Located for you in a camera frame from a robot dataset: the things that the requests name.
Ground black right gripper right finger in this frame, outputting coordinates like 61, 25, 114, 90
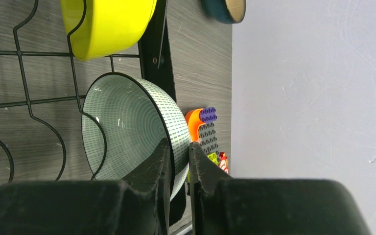
189, 142, 370, 235

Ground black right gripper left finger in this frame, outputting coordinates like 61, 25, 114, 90
0, 139, 171, 235

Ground mint textured bowl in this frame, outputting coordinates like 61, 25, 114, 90
82, 72, 191, 197

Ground black wire dish rack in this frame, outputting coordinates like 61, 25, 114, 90
0, 0, 176, 186

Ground dark blue glazed bowl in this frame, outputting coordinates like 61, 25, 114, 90
200, 0, 246, 24

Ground red owl card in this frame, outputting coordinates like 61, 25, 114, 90
219, 152, 229, 174

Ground grey building block plate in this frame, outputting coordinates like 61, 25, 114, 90
198, 107, 221, 165

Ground orange curved block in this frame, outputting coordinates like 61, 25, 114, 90
185, 108, 205, 142

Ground yellow-green bowl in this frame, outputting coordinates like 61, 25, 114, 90
60, 0, 156, 60

